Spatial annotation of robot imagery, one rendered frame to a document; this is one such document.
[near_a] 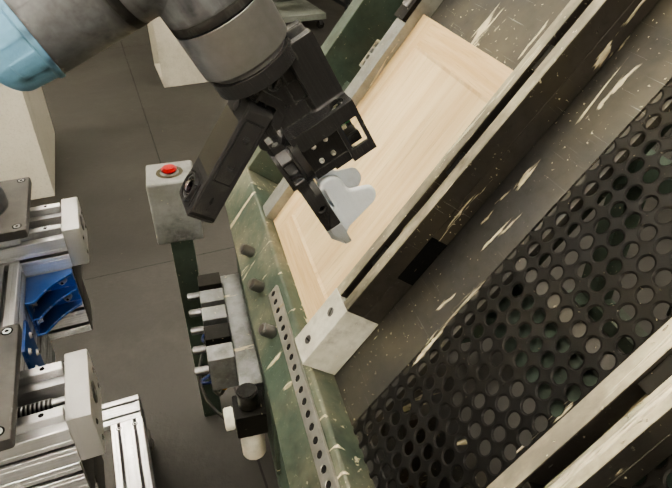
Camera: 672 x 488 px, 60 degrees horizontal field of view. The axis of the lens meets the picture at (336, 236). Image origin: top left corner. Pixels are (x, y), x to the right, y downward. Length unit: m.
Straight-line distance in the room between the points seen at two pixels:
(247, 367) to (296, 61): 0.87
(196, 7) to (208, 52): 0.03
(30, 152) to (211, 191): 3.01
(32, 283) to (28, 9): 0.93
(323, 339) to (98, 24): 0.65
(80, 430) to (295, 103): 0.59
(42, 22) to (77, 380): 0.61
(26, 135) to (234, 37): 3.04
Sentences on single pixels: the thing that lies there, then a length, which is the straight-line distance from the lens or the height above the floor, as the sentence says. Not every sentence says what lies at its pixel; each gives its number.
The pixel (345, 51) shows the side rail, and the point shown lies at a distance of 1.52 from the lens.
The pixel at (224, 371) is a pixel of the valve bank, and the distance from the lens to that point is 1.26.
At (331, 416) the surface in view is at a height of 0.90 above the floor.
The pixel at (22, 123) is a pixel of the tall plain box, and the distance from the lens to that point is 3.42.
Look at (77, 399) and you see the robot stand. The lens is 0.92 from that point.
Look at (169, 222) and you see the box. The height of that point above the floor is 0.82.
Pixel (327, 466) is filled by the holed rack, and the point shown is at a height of 0.90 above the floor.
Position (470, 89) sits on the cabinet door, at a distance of 1.04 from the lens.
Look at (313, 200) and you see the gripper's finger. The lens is 0.49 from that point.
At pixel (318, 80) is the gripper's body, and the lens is 0.48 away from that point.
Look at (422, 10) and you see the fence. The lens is 1.30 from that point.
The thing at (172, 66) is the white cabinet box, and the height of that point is 0.16.
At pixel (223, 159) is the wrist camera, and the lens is 0.48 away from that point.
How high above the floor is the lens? 1.64
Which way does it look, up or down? 34 degrees down
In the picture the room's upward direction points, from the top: straight up
